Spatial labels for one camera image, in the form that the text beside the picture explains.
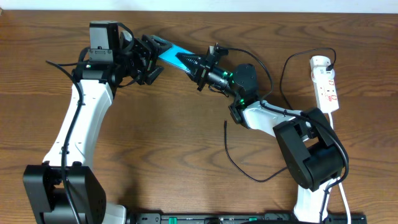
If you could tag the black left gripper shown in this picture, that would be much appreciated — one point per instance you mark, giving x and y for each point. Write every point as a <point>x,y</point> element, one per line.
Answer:
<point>145,59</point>

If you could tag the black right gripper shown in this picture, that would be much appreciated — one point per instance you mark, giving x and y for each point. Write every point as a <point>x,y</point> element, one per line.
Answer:
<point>198,70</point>

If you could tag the blue Galaxy smartphone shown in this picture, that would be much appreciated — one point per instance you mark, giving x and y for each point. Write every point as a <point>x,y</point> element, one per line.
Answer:
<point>169,56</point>

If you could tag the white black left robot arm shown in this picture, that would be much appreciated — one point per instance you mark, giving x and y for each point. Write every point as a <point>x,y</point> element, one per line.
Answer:
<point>63,188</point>

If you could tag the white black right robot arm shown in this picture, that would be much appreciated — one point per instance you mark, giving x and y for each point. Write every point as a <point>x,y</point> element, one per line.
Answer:
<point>313,154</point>

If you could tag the white USB charger adapter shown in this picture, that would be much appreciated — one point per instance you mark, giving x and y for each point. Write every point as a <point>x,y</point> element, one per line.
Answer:
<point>321,74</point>

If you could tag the white power strip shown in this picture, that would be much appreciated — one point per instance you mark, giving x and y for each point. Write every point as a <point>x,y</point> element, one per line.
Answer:
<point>325,92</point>

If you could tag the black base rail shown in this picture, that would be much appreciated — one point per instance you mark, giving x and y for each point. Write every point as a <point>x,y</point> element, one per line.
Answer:
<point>157,218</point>

